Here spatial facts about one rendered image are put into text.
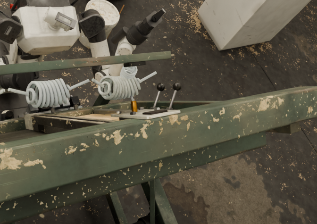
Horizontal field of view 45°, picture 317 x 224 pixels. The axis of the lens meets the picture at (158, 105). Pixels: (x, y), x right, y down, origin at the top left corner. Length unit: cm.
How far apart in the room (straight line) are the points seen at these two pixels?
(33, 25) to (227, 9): 275
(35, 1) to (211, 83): 253
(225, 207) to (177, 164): 223
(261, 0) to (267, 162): 156
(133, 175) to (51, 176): 38
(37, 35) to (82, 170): 105
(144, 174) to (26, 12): 96
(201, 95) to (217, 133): 282
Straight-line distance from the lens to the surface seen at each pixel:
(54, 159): 80
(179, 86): 156
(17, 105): 291
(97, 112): 210
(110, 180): 110
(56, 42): 183
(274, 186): 385
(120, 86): 100
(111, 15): 344
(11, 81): 164
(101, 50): 194
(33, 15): 181
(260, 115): 114
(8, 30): 176
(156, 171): 118
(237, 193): 354
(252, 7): 400
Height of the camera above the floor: 267
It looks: 49 degrees down
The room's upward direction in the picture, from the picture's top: 40 degrees clockwise
